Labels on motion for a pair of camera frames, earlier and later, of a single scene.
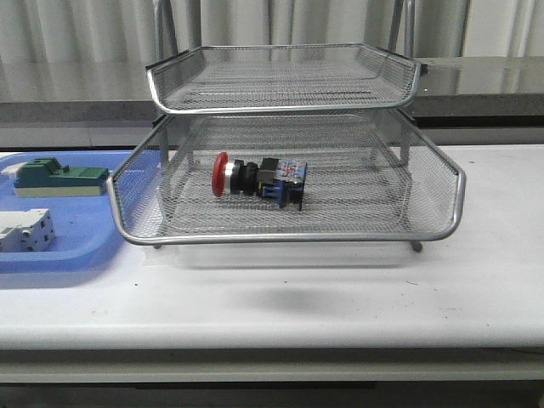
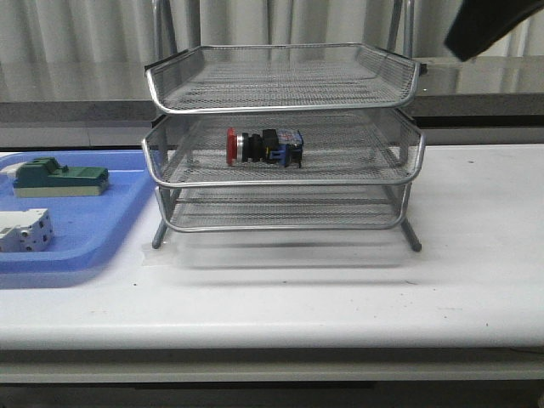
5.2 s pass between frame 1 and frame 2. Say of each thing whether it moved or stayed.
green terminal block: stayed
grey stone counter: stayed
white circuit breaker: stayed
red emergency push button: moved
